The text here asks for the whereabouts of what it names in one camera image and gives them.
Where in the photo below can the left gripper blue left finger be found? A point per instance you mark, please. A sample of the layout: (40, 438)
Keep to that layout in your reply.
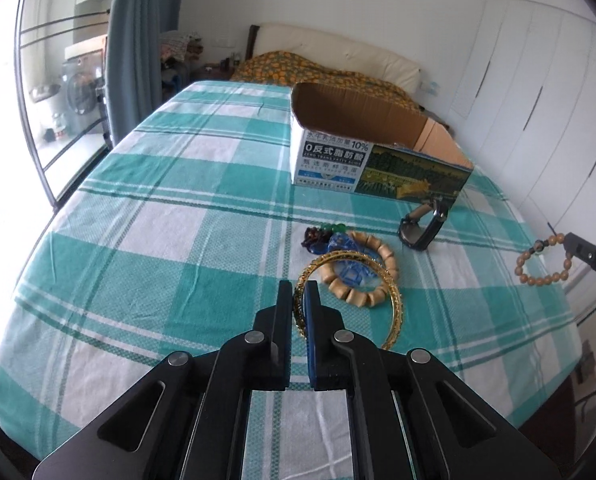
(258, 360)

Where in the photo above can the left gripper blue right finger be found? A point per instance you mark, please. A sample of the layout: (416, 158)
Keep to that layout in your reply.
(338, 359)

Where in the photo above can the gold bangle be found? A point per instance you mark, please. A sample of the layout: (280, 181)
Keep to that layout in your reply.
(397, 306)

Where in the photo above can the black wristwatch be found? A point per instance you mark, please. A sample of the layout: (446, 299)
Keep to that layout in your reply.
(421, 225)

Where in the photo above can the dark blue bead cluster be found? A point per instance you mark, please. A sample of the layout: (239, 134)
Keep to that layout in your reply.
(316, 240)

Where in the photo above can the green bead pendant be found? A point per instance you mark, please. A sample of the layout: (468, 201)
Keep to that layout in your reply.
(338, 228)

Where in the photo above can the teal plaid tablecloth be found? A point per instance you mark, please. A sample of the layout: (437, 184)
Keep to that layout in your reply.
(184, 231)

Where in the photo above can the white wardrobe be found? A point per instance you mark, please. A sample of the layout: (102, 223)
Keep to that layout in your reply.
(525, 112)

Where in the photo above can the open cardboard box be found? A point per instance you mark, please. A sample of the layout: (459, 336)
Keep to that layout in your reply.
(345, 140)

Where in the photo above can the orange floral bedspread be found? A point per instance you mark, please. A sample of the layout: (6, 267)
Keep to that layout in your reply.
(285, 69)

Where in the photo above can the left dark nightstand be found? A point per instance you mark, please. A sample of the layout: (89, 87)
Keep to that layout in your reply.
(210, 72)

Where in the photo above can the cream leather headboard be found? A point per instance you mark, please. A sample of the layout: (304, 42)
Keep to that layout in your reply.
(334, 51)

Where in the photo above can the clothes pile on chair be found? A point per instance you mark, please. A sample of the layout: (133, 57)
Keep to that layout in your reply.
(179, 53)

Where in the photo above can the washing machine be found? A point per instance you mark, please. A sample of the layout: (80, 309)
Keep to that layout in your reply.
(83, 86)

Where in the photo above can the blue curtain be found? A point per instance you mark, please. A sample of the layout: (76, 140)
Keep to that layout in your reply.
(133, 73)

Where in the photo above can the black framed glass door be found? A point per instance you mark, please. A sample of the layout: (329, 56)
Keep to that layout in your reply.
(44, 28)

